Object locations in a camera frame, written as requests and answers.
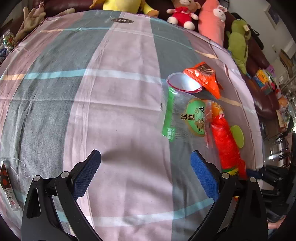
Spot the clear wrapper red label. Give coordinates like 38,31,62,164
1,157,31,211

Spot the orange snack wrapper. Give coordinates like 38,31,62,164
183,62,223,99

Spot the yellow duck plush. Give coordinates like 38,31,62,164
89,0,159,18

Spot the pink plaid tablecloth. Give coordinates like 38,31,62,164
1,10,263,240

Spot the dark red leather sofa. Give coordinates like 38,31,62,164
32,0,280,121

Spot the beige plush hand toy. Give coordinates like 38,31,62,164
15,1,46,44

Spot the yellow green round lid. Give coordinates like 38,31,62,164
230,125,245,149

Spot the candy jar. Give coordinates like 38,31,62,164
0,29,16,64

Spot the green dinosaur plush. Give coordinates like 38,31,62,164
226,19,251,75

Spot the teddy bear red shirt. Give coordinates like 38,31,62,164
166,0,201,30

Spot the long red plastic bag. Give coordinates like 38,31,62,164
211,114,247,180

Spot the green orange jelly cup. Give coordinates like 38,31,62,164
210,101,224,120

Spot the pink carrot plush pillow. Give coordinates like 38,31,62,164
198,0,228,47

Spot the clear green snack bag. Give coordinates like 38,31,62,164
162,86,212,147

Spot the colourful toy box stack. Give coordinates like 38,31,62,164
253,69,277,95

